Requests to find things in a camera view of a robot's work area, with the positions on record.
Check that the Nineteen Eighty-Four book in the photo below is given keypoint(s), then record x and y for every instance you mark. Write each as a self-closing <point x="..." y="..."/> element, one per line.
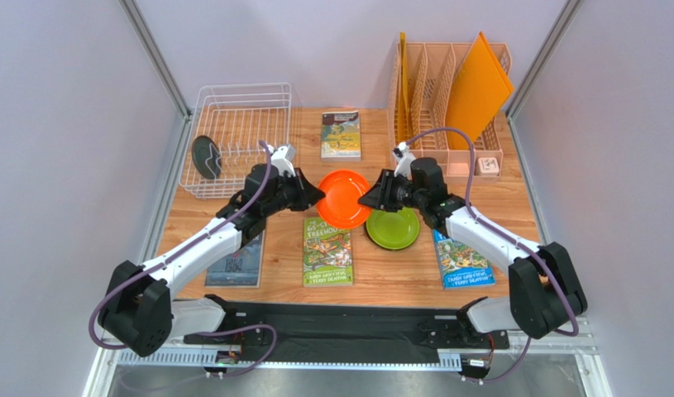
<point x="240" y="269"/>

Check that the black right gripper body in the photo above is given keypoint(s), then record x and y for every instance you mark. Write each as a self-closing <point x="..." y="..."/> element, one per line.
<point x="391" y="192"/>

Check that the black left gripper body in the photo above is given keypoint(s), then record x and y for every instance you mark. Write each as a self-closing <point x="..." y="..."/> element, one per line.
<point x="271" y="207"/>

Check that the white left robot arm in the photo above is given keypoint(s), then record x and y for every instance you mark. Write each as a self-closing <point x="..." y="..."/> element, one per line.
<point x="140" y="308"/>

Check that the dark teal plate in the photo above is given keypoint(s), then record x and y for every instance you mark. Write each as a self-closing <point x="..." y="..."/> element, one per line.
<point x="206" y="157"/>

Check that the green plate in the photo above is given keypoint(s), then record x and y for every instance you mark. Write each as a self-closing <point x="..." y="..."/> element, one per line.
<point x="393" y="231"/>

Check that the blue 26-Storey Treehouse book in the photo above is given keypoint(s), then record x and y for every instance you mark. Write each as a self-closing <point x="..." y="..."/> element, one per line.
<point x="459" y="265"/>

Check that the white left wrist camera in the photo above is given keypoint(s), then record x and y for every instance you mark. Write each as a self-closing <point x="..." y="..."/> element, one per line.
<point x="281" y="158"/>

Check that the pink plastic file organizer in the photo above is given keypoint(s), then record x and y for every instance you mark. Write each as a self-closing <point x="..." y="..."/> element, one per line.
<point x="431" y="70"/>

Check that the orange plate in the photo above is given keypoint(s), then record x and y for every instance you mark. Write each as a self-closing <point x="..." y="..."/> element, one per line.
<point x="340" y="208"/>

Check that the yellow illustrated paperback book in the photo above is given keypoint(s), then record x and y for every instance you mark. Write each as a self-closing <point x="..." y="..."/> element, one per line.
<point x="340" y="136"/>

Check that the orange folder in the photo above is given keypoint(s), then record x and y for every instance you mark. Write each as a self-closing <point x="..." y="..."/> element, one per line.
<point x="480" y="88"/>

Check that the thin yellow folder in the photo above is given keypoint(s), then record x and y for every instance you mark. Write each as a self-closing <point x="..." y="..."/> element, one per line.
<point x="403" y="105"/>

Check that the white wire dish rack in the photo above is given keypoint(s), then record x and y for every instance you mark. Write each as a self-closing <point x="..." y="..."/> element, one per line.
<point x="236" y="117"/>

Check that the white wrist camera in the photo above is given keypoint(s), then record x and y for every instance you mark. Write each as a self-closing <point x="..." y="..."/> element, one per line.
<point x="281" y="158"/>
<point x="403" y="158"/>

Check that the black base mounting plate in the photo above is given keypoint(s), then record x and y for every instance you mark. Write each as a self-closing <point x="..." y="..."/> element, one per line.
<point x="347" y="334"/>

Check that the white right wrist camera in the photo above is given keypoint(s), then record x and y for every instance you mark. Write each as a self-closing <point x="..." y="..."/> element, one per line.
<point x="403" y="158"/>

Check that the green 65-Storey Treehouse book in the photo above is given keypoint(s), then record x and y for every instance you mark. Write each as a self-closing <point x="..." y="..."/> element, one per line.
<point x="327" y="255"/>

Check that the aluminium frame rail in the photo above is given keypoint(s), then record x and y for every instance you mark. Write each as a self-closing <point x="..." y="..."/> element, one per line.
<point x="227" y="358"/>

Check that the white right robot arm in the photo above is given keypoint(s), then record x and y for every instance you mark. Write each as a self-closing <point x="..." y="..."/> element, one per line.
<point x="545" y="294"/>

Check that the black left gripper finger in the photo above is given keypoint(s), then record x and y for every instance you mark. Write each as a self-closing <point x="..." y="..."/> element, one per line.
<point x="304" y="199"/>
<point x="305" y="189"/>

